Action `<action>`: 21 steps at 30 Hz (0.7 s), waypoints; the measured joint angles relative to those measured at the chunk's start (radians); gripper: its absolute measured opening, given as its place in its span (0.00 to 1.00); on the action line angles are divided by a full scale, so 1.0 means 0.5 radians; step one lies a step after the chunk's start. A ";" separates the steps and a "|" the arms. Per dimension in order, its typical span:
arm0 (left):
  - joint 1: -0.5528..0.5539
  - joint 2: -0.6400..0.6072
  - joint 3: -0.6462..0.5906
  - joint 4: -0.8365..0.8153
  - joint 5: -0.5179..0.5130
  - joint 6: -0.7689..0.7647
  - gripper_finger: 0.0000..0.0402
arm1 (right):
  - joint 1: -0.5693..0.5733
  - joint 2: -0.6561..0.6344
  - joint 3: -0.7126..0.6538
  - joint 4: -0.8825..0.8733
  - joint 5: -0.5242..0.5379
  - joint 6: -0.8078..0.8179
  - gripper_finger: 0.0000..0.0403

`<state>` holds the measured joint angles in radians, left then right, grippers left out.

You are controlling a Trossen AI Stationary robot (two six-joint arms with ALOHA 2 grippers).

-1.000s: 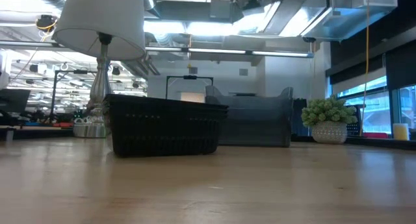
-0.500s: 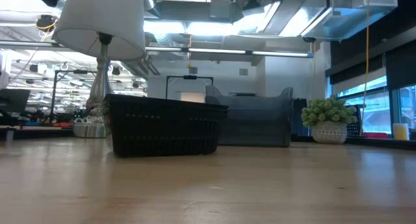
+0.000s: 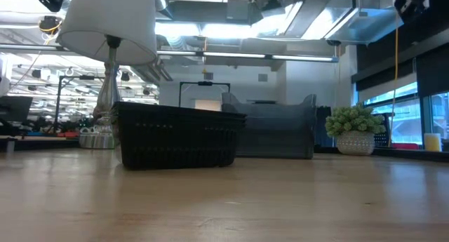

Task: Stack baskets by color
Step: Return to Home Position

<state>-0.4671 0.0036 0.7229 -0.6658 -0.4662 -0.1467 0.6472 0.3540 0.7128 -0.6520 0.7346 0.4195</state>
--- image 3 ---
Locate black perforated plastic basket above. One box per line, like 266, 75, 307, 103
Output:
115, 115, 246, 171
112, 100, 247, 119
114, 110, 247, 124

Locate grey translucent plastic bin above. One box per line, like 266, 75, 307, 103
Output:
221, 105, 317, 130
222, 112, 316, 161
220, 92, 318, 119

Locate yellow candle jar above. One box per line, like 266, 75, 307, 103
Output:
423, 133, 442, 152

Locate white shade chrome table lamp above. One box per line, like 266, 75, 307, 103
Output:
55, 0, 159, 150

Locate long ceiling light strip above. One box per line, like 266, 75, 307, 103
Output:
156, 51, 340, 64

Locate dark blue panel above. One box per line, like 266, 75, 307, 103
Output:
314, 106, 333, 148

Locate silver ventilation duct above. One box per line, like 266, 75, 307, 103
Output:
250, 0, 397, 46

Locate dark computer monitor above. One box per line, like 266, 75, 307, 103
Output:
0, 95, 34, 123

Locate green fuzzy plant ball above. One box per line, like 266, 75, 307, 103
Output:
325, 103, 387, 156

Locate thin black rig frame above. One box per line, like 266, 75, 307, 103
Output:
55, 74, 106, 130

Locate black aluminium table frame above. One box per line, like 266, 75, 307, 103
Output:
0, 138, 449, 163

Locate black rig frame with camera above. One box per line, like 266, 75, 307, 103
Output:
177, 80, 232, 108

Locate red flat box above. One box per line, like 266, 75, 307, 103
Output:
391, 142, 424, 151

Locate black mesh chair back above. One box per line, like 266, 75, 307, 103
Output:
371, 112, 393, 148

